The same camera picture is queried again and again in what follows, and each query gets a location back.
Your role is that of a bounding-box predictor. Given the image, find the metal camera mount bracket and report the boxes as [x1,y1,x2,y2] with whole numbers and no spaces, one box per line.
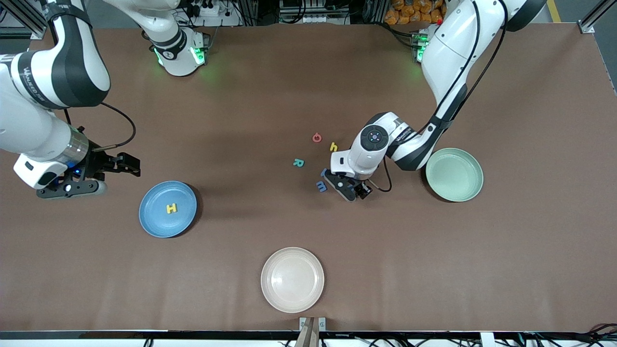
[295,317,327,347]

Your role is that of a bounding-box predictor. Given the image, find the orange snack bags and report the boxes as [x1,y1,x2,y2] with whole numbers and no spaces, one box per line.
[384,0,446,26]

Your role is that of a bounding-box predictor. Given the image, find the blue plate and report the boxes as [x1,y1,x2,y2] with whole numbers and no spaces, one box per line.
[139,181,198,239]

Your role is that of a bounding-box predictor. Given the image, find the white power strip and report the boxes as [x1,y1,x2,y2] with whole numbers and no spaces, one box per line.
[186,0,225,17]

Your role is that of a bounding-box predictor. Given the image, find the black and red cable bundle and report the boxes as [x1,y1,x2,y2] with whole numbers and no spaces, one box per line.
[523,324,617,347]

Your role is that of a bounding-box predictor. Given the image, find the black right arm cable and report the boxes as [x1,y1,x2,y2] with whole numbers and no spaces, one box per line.
[43,0,137,151]

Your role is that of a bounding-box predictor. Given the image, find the brown table mat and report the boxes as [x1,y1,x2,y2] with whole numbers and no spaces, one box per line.
[0,23,617,333]

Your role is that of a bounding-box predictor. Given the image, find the beige plate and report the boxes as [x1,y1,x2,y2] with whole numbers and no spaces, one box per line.
[261,247,325,314]

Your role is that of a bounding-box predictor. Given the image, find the green plate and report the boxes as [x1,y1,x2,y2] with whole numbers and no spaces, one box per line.
[425,147,484,202]

